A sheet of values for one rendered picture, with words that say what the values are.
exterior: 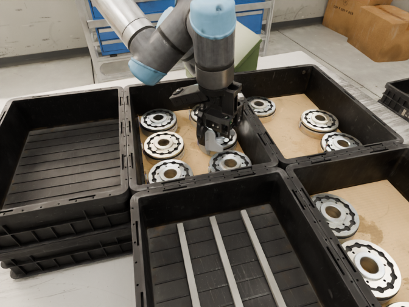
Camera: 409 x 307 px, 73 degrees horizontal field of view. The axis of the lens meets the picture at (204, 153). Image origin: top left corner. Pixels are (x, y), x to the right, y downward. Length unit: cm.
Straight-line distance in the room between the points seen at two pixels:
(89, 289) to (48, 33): 305
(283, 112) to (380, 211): 39
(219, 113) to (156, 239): 29
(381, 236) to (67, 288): 66
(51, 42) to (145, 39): 295
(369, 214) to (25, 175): 79
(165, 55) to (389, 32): 311
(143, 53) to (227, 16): 21
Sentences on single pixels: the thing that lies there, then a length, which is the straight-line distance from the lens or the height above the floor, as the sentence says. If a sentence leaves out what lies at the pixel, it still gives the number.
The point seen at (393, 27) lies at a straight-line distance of 354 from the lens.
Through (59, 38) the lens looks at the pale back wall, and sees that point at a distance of 351.
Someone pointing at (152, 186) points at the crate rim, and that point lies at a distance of 52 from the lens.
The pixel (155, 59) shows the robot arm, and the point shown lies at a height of 108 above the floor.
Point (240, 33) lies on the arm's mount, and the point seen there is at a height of 95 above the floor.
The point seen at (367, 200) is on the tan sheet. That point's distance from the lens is 72.
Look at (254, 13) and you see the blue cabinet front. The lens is 290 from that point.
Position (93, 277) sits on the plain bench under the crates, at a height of 70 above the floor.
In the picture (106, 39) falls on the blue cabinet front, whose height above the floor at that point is 45.
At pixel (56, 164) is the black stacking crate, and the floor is 83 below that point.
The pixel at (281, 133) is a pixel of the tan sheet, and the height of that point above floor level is 83.
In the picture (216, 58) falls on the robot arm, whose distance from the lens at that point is 50.
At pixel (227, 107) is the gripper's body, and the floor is 101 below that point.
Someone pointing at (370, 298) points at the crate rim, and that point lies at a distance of 47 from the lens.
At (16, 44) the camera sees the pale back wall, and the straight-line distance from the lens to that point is 359.
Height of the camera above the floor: 132
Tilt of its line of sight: 43 degrees down
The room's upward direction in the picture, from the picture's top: straight up
